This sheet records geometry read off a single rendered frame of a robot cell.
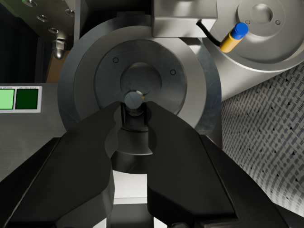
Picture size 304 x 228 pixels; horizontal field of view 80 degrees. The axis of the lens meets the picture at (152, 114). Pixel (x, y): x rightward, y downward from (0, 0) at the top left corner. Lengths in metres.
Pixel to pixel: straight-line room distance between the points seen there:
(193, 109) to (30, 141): 0.47
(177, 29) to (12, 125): 0.51
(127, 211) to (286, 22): 0.55
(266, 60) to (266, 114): 0.11
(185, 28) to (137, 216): 0.53
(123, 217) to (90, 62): 0.50
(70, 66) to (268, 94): 0.25
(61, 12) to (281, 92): 0.42
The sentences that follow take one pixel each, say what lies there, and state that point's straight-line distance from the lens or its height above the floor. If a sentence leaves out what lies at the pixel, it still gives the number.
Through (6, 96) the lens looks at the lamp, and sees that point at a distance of 0.61.
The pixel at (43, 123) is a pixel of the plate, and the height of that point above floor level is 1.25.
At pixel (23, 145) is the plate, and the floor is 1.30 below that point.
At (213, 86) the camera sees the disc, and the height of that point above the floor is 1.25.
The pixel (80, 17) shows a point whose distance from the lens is 0.21.
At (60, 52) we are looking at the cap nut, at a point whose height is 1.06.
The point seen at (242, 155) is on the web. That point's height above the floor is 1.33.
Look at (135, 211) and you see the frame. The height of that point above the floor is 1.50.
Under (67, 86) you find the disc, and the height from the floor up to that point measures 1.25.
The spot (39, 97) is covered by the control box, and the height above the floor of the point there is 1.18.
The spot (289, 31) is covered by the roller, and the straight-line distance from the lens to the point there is 0.24.
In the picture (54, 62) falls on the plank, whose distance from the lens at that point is 2.10.
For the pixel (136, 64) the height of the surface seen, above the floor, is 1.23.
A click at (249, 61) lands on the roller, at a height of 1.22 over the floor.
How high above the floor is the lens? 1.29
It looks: 8 degrees down
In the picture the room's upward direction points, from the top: 179 degrees clockwise
